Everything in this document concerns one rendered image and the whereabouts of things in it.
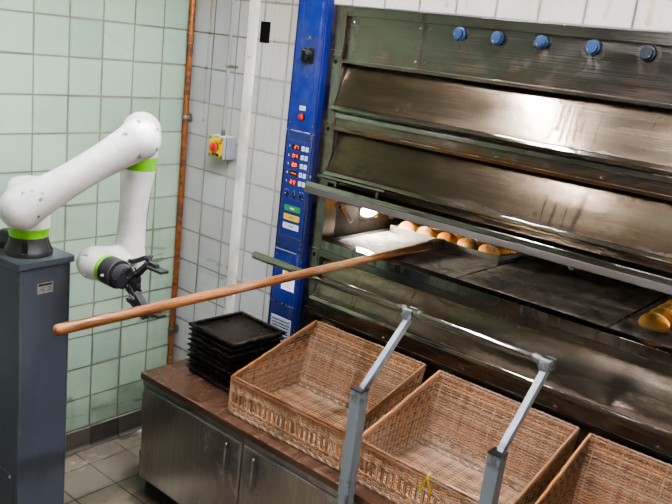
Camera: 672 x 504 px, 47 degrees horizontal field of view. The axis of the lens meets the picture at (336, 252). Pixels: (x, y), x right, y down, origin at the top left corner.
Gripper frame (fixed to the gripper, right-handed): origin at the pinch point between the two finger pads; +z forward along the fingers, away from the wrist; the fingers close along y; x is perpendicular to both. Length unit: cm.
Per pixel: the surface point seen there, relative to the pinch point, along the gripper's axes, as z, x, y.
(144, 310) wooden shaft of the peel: 7.5, 11.4, 0.6
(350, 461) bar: 47, -40, 48
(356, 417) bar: 47, -40, 33
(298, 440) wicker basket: 16, -51, 58
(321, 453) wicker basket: 27, -51, 59
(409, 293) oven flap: 19, -103, 12
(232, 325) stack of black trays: -48, -76, 42
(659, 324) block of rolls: 106, -117, -1
